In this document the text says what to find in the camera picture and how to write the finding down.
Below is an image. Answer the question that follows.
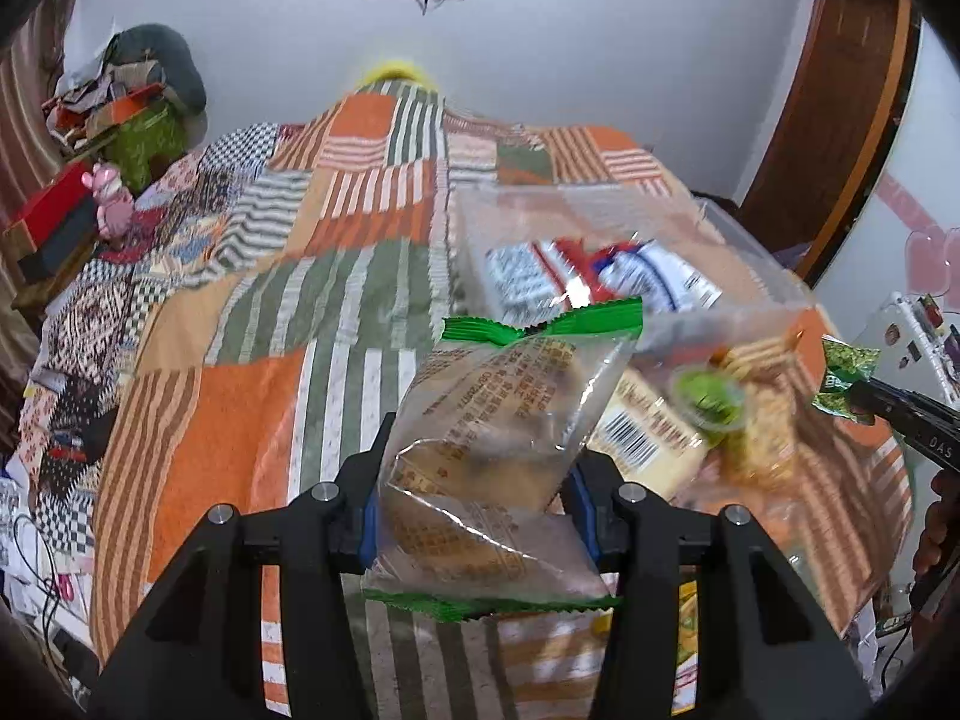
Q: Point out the green pea snack packet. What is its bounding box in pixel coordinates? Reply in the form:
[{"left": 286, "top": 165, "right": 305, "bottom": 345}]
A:
[{"left": 812, "top": 335, "right": 882, "bottom": 424}]

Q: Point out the yellow white snack bag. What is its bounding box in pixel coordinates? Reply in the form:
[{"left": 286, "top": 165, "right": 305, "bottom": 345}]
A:
[{"left": 672, "top": 574, "right": 700, "bottom": 718}]

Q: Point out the clear plastic storage bin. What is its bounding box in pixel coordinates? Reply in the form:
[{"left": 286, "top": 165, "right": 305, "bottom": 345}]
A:
[{"left": 451, "top": 184, "right": 911, "bottom": 628}]

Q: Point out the green jelly cup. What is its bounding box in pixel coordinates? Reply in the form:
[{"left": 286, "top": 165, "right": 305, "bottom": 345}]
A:
[{"left": 667, "top": 366, "right": 747, "bottom": 433}]

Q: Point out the purple label cracker pack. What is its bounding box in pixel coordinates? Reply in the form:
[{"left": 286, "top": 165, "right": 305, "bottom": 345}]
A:
[{"left": 587, "top": 369, "right": 708, "bottom": 500}]

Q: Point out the clear green-edged pastry bag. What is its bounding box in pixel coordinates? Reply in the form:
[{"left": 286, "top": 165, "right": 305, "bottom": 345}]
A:
[{"left": 363, "top": 298, "right": 643, "bottom": 621}]

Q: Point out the red snack bag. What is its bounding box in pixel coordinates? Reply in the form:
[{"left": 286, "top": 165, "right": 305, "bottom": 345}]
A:
[{"left": 530, "top": 239, "right": 628, "bottom": 309}]

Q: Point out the blue white snack bag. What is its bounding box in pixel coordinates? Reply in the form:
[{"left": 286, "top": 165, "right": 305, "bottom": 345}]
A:
[{"left": 480, "top": 239, "right": 722, "bottom": 327}]

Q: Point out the person's right hand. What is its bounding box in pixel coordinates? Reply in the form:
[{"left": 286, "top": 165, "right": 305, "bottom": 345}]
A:
[{"left": 913, "top": 470, "right": 958, "bottom": 577}]

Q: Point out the patchwork striped bed quilt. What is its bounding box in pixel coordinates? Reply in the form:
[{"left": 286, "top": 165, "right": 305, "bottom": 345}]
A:
[{"left": 85, "top": 78, "right": 918, "bottom": 720}]

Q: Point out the brown wooden door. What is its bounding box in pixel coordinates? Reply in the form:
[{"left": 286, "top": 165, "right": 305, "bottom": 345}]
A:
[{"left": 739, "top": 0, "right": 919, "bottom": 284}]

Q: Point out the dark blue box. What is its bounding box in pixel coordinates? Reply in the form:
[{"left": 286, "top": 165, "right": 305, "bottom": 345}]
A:
[{"left": 18, "top": 195, "right": 98, "bottom": 284}]

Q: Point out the pink plush toy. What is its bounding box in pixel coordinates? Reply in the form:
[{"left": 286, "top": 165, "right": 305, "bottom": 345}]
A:
[{"left": 82, "top": 163, "right": 135, "bottom": 242}]

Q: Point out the checkered patterned blanket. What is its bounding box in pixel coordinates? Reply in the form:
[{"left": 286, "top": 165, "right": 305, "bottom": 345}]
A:
[{"left": 2, "top": 122, "right": 306, "bottom": 616}]

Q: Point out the red box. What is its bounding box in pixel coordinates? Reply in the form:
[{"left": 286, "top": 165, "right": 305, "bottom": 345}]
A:
[{"left": 2, "top": 161, "right": 89, "bottom": 254}]

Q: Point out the green printed bag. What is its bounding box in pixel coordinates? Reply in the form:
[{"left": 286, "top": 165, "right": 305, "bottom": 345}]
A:
[{"left": 101, "top": 101, "right": 187, "bottom": 197}]

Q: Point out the yellow foam tube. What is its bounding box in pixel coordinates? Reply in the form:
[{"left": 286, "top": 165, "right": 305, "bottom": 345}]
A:
[{"left": 359, "top": 60, "right": 436, "bottom": 91}]

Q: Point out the grey green long pillow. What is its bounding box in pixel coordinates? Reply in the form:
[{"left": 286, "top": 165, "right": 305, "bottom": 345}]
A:
[{"left": 104, "top": 23, "right": 206, "bottom": 115}]

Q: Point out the red gold striped curtain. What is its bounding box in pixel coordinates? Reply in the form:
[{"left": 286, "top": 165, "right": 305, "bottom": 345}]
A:
[{"left": 0, "top": 0, "right": 91, "bottom": 317}]

